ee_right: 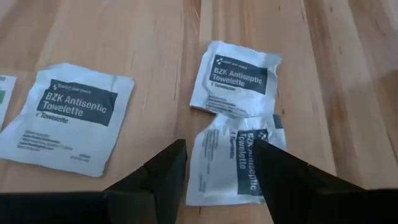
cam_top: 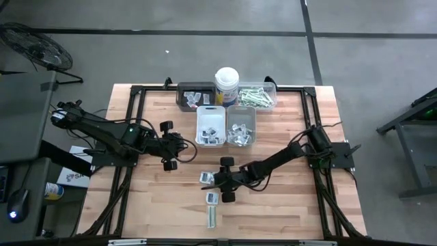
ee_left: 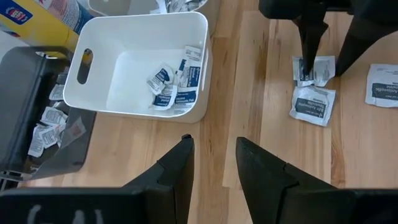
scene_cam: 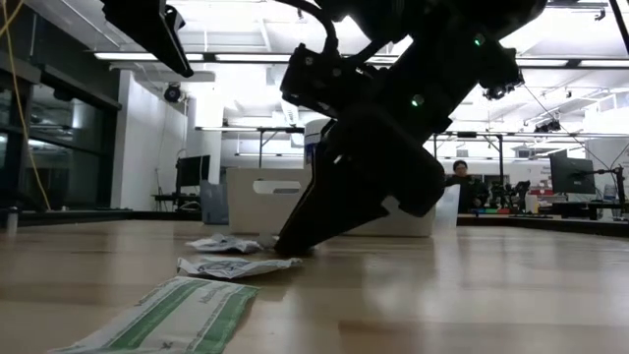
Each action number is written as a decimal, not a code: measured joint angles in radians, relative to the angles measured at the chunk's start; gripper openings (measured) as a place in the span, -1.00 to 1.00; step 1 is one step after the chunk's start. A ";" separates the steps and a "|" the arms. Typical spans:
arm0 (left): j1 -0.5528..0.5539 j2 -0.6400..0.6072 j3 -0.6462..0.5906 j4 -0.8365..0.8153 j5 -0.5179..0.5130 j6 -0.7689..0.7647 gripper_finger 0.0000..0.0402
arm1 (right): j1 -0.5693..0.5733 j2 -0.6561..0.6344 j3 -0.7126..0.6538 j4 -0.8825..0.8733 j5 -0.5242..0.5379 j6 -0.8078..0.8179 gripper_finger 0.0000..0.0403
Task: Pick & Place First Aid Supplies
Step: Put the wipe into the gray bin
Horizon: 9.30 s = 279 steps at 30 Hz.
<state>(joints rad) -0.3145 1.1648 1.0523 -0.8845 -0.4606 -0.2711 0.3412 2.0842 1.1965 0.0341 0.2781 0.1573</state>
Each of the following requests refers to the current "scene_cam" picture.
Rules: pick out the white plastic bin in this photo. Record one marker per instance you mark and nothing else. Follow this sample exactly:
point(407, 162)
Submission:
point(245, 211)

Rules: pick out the green striped bandage wrapper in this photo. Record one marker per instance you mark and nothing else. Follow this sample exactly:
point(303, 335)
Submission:
point(162, 314)

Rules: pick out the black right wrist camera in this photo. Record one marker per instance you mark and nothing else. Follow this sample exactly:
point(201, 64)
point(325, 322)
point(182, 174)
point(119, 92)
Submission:
point(319, 81)

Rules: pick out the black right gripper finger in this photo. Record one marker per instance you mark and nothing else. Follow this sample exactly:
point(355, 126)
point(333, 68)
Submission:
point(334, 206)

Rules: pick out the disinfecting wipes canister white lid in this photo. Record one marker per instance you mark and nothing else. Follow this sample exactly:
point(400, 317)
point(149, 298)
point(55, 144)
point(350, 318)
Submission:
point(312, 142)

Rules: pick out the clear plastic bin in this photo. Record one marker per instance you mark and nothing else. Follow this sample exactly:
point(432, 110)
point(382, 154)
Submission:
point(448, 206)

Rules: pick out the black ceiling spotlight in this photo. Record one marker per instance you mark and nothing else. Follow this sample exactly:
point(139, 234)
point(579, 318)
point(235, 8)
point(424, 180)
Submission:
point(173, 92)
point(548, 126)
point(501, 89)

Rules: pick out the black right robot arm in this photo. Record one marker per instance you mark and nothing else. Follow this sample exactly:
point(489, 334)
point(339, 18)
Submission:
point(442, 49)

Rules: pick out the black computer monitor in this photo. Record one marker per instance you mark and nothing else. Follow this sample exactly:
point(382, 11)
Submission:
point(194, 172)
point(572, 174)

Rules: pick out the small white cylinder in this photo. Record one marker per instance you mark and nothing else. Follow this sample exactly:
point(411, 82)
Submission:
point(12, 221)

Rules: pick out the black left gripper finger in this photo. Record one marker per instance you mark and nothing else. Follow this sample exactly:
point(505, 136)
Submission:
point(152, 27)

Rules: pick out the white cup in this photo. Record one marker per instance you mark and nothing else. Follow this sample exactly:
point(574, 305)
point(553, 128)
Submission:
point(531, 203)

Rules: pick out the grey plastic bin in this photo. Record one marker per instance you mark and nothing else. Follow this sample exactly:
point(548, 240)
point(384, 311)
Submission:
point(393, 226)

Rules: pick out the person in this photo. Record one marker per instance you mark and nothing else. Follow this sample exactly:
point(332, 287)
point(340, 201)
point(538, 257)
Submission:
point(461, 172)

